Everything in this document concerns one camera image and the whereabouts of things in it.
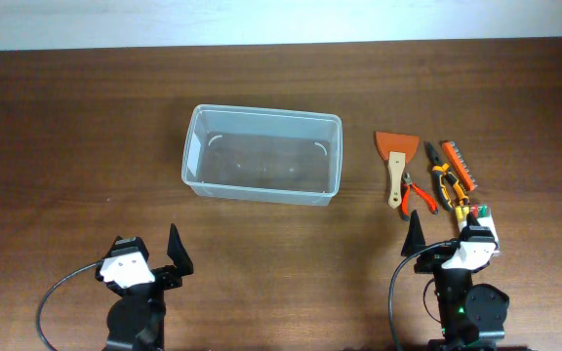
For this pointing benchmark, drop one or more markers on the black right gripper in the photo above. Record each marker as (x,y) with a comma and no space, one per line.
(432,259)

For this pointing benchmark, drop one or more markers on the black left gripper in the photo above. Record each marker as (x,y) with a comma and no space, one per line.
(169,274)

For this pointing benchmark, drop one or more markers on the red handled cutting pliers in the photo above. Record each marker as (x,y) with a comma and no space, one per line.
(408,186)

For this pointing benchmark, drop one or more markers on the orange black needle-nose pliers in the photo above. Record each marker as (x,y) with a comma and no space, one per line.
(449,188)

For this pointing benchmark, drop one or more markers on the small screwdriver set case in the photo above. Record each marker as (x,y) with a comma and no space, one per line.
(482,213)

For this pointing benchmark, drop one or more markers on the orange scraper wooden handle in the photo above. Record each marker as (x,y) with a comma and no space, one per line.
(397,150)

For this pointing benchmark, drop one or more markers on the orange screwdriver bit holder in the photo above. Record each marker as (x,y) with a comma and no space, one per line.
(455,157)

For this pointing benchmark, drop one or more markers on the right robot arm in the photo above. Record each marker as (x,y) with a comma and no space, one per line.
(471,316)

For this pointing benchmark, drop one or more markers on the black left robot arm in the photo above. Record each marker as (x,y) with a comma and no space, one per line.
(135,322)

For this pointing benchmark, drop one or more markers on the clear plastic container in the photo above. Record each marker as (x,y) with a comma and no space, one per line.
(263,154)

